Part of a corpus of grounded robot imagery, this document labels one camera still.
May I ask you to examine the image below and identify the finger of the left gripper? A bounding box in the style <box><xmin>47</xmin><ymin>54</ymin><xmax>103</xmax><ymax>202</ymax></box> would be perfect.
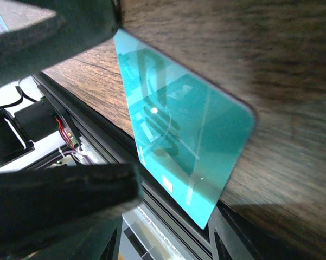
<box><xmin>0</xmin><ymin>164</ymin><xmax>141</xmax><ymax>238</ymax></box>
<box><xmin>0</xmin><ymin>1</ymin><xmax>119</xmax><ymax>88</ymax></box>

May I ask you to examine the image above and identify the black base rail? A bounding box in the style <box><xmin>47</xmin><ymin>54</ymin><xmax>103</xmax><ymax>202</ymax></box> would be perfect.
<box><xmin>32</xmin><ymin>71</ymin><xmax>261</xmax><ymax>260</ymax></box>

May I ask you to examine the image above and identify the teal card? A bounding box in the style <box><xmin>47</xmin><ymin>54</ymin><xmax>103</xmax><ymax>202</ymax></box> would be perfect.
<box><xmin>114</xmin><ymin>29</ymin><xmax>256</xmax><ymax>228</ymax></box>

